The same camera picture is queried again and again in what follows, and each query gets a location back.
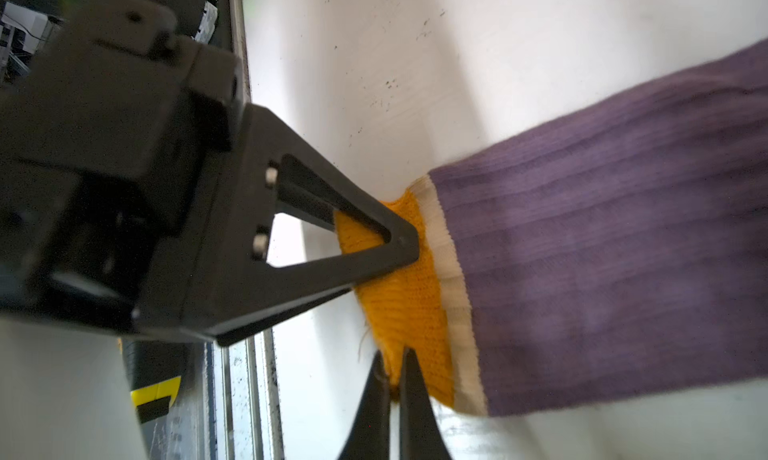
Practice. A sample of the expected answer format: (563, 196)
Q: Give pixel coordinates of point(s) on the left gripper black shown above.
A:
(102, 148)

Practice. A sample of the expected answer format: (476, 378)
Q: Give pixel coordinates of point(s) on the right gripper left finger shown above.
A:
(369, 436)

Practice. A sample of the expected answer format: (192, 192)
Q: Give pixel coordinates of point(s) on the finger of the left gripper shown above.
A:
(213, 282)

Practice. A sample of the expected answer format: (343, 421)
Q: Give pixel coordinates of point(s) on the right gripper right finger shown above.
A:
(419, 435)

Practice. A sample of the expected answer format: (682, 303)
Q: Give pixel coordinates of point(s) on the purple striped sock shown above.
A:
(615, 252)

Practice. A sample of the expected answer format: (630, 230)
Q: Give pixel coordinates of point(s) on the yellow black tape measure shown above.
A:
(154, 371)

